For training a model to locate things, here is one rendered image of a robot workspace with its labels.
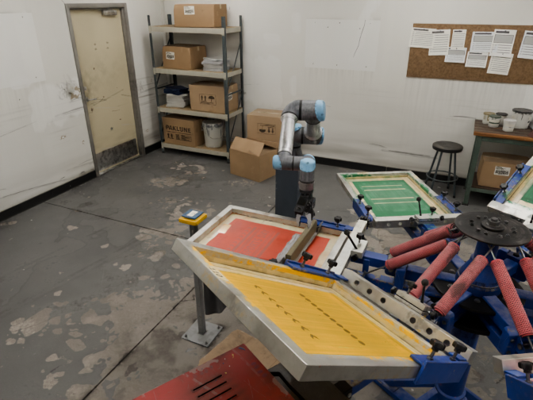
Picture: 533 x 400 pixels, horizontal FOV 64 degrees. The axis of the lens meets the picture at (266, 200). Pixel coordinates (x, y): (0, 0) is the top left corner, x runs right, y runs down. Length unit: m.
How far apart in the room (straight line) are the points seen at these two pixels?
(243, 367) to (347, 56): 4.86
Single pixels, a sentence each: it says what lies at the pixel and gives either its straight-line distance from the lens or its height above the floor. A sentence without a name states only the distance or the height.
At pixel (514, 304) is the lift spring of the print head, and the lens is 1.86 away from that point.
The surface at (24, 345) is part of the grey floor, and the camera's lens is 3.55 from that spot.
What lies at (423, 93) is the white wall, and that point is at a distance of 5.75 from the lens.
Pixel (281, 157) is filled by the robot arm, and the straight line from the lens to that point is 2.19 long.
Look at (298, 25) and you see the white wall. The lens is 6.03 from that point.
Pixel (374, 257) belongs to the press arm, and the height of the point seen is 1.04.
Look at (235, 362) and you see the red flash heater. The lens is 1.50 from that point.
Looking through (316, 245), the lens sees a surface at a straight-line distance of 2.37.
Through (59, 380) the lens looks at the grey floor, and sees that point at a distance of 3.20.
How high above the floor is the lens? 2.19
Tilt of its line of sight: 25 degrees down
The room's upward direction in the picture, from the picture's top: straight up
